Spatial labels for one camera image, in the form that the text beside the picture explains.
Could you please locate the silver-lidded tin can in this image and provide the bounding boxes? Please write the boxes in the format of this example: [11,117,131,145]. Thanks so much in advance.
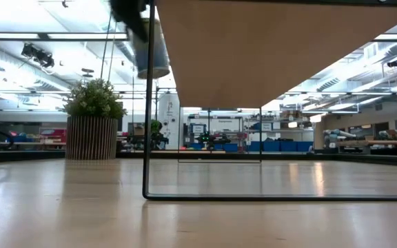
[129,17,171,80]

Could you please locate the white column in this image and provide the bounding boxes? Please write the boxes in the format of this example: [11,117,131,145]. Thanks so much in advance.
[157,92,182,151]

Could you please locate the green plant in ribbed pot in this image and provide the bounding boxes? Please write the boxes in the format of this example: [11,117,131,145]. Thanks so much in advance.
[63,77,128,161]

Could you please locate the red storage bins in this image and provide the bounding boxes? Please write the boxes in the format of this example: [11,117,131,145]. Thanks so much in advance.
[39,127,67,144]

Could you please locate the metal storage rack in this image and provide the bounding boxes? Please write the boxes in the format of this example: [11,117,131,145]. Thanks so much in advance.
[245,115,316,153]

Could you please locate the wooden workbench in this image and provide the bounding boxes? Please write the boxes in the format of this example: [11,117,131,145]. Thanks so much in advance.
[336,138,397,148]

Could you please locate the thin hanging cable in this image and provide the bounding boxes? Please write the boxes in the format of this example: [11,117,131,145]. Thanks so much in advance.
[107,20,118,82]
[99,13,113,81]

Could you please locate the black aluminium rail frame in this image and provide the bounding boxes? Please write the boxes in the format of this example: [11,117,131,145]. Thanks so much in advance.
[0,149,397,169]

